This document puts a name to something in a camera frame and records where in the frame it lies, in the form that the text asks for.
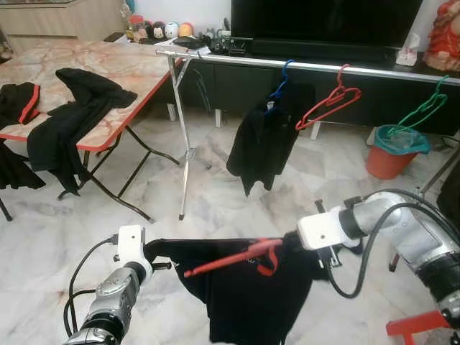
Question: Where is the green clothes hanger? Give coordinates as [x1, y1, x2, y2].
[388, 75, 450, 137]

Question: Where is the blue clothes hanger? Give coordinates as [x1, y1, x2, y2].
[270, 59, 295, 105]

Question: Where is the black hooded jacket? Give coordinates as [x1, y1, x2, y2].
[27, 68, 138, 196]

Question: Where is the black shirt green logo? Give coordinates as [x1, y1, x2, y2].
[226, 80, 317, 197]

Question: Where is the red plastic stool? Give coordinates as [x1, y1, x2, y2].
[385, 309, 454, 345]

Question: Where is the black TV cabinet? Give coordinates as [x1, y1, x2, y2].
[172, 43, 460, 134]

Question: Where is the marble top folding table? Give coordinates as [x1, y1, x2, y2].
[0, 40, 189, 224]

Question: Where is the silver metal clothes rack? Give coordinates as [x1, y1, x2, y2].
[155, 49, 460, 272]

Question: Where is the orange bin teal bag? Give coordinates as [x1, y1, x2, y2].
[364, 124, 432, 180]

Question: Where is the black wallet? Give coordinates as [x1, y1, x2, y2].
[172, 36, 208, 50]

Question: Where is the black monkey plush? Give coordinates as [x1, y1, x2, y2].
[144, 20, 166, 42]

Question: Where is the white round toy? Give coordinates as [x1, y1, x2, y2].
[164, 21, 181, 40]

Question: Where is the red lid glass jar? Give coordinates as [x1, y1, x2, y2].
[128, 13, 146, 42]

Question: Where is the light wooden cabinet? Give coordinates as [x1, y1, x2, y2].
[0, 0, 127, 55]

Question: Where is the red laughing Buddha statue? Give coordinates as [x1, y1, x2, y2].
[423, 0, 460, 71]

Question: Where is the black soundbar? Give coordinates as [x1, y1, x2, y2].
[247, 37, 385, 64]

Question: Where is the white pink tissue box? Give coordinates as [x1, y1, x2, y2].
[395, 32, 420, 67]

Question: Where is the black flat television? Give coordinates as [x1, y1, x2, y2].
[230, 0, 425, 45]

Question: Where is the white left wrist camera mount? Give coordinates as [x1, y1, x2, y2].
[115, 224, 149, 264]

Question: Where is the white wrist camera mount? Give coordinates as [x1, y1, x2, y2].
[115, 224, 149, 264]
[297, 211, 353, 252]

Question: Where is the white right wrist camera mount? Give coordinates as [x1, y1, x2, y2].
[297, 211, 353, 252]

